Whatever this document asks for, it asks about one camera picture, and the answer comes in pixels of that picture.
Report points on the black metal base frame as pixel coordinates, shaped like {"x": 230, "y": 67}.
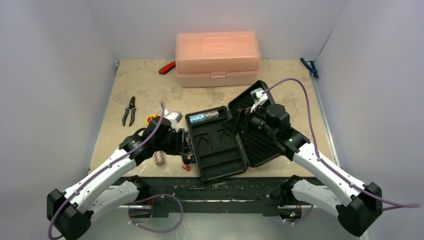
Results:
{"x": 268, "y": 196}

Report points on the black handled pruning shears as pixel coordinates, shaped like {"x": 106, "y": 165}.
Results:
{"x": 130, "y": 110}

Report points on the red dice pair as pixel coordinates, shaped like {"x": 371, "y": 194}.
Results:
{"x": 186, "y": 167}

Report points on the yellow tape measure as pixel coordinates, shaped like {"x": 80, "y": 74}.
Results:
{"x": 150, "y": 118}

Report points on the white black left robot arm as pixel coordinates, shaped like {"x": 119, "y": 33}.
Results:
{"x": 73, "y": 210}

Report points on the black plastic poker case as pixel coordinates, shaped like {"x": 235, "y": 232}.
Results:
{"x": 220, "y": 154}

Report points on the blue handled pliers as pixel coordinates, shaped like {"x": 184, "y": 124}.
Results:
{"x": 310, "y": 66}

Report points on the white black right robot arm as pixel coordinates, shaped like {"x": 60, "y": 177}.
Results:
{"x": 354, "y": 203}

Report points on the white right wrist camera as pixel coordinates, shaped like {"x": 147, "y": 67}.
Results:
{"x": 259, "y": 98}

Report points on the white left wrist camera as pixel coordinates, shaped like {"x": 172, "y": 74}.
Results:
{"x": 174, "y": 118}

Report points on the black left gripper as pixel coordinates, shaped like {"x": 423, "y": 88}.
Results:
{"x": 180, "y": 147}

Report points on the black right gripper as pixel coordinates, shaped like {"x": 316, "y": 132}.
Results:
{"x": 242, "y": 120}

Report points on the red handled utility knife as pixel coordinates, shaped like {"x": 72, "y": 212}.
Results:
{"x": 165, "y": 69}

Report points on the blue poker chip stack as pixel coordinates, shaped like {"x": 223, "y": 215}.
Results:
{"x": 197, "y": 118}

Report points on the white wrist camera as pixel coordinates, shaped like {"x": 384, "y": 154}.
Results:
{"x": 259, "y": 98}
{"x": 174, "y": 118}

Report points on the translucent pink plastic toolbox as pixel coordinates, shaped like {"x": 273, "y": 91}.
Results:
{"x": 214, "y": 59}

